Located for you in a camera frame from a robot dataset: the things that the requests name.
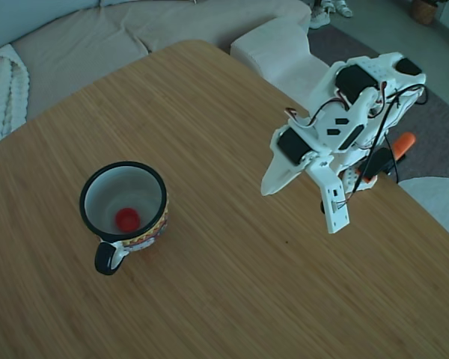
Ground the red bottle cap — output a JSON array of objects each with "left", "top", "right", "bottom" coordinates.
[{"left": 114, "top": 207, "right": 141, "bottom": 231}]

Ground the white upholstered footstool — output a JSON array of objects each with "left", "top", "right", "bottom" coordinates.
[{"left": 230, "top": 19, "right": 332, "bottom": 113}]

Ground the white sneaker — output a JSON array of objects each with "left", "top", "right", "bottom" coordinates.
[
  {"left": 331, "top": 0, "right": 355, "bottom": 19},
  {"left": 308, "top": 5, "right": 332, "bottom": 30}
]

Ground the grey rug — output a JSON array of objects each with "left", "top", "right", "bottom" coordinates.
[{"left": 307, "top": 25, "right": 449, "bottom": 184}]

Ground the white cushioned seat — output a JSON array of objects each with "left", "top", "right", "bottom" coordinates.
[{"left": 396, "top": 176, "right": 449, "bottom": 248}]

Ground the enamel mug with black rim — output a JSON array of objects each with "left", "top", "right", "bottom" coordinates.
[{"left": 79, "top": 160, "right": 170, "bottom": 277}]

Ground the brown woven basket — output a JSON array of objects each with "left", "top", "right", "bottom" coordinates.
[{"left": 409, "top": 0, "right": 442, "bottom": 26}]

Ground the beige sofa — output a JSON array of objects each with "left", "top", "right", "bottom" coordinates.
[{"left": 10, "top": 0, "right": 311, "bottom": 120}]

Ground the white knitted blanket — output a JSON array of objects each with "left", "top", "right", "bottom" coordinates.
[{"left": 0, "top": 43, "right": 31, "bottom": 150}]

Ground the flat white camera mount plate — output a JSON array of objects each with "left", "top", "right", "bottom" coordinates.
[{"left": 306, "top": 151, "right": 351, "bottom": 235}]

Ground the black camera cable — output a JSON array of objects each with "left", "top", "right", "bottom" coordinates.
[{"left": 342, "top": 85, "right": 428, "bottom": 206}]

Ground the orange handled black clamp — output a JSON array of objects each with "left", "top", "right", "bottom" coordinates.
[{"left": 358, "top": 132, "right": 417, "bottom": 184}]

